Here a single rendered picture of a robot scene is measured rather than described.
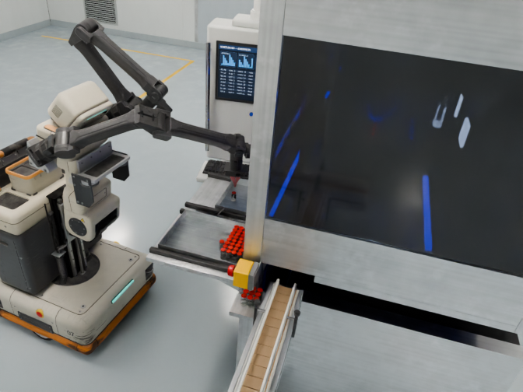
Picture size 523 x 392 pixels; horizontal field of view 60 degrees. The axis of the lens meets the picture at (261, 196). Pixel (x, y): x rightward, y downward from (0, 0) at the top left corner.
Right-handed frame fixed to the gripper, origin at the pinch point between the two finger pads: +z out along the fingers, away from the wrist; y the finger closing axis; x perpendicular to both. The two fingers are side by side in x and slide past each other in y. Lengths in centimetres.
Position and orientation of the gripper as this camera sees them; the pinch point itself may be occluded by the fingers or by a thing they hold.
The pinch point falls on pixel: (235, 184)
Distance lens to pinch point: 208.7
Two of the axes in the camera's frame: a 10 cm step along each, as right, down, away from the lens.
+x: 0.1, -5.6, 8.3
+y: 10.0, 0.6, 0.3
